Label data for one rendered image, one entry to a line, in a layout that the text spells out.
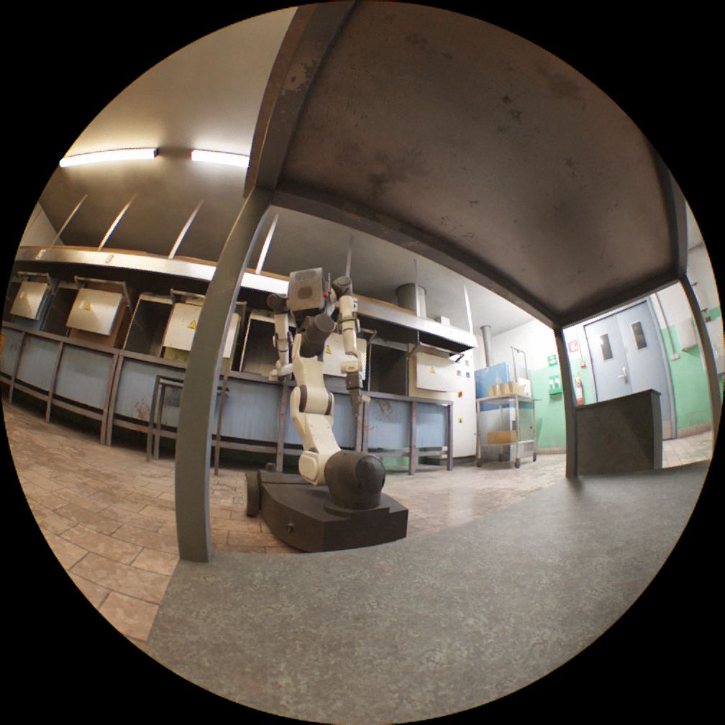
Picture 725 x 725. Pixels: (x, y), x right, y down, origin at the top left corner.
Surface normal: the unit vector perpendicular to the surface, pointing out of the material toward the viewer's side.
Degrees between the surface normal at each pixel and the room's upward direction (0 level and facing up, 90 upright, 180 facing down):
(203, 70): 180
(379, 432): 90
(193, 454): 90
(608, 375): 90
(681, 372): 90
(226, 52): 180
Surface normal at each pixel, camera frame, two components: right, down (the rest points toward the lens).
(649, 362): -0.90, -0.16
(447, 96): -0.04, 0.96
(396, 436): 0.43, -0.24
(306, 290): -0.03, -0.25
